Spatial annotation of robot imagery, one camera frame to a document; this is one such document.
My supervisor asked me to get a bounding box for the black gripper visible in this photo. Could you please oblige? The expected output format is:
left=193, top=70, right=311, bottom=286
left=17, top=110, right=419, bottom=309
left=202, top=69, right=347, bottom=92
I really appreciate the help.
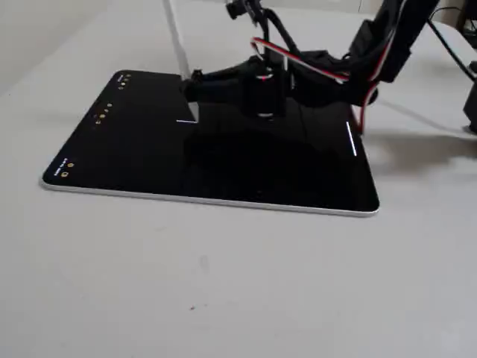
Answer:
left=180, top=55, right=296, bottom=119

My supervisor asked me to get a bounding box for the white apple pencil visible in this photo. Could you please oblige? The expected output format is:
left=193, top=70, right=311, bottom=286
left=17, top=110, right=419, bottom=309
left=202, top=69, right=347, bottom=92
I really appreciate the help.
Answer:
left=160, top=0, right=200, bottom=123

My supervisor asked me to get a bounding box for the black screen silver ipad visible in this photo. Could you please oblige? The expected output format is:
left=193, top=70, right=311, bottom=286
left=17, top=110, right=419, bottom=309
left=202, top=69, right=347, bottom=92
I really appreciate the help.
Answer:
left=40, top=69, right=381, bottom=219

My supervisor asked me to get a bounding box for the black stand block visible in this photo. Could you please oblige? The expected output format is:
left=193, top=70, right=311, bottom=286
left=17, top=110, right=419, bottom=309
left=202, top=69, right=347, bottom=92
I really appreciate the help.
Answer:
left=461, top=61, right=477, bottom=134

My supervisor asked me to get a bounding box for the black background equipment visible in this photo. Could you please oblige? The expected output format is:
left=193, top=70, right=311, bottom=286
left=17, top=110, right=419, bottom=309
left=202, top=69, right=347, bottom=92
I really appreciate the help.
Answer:
left=460, top=0, right=477, bottom=37

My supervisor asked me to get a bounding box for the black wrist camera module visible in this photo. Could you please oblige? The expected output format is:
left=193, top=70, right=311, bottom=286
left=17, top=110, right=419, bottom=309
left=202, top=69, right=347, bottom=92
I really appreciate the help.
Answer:
left=224, top=0, right=264, bottom=22

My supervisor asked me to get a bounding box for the black camera cable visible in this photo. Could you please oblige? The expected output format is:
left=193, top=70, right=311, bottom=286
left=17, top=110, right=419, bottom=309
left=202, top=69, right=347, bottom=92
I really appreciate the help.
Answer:
left=256, top=5, right=311, bottom=57

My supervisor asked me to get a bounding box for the red and white servo cable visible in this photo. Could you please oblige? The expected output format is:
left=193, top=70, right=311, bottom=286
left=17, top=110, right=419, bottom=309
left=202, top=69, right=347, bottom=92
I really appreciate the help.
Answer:
left=250, top=36, right=378, bottom=134

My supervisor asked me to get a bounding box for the thin black cable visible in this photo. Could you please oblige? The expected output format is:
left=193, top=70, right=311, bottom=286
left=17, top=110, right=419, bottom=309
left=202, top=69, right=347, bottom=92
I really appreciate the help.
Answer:
left=426, top=16, right=477, bottom=81

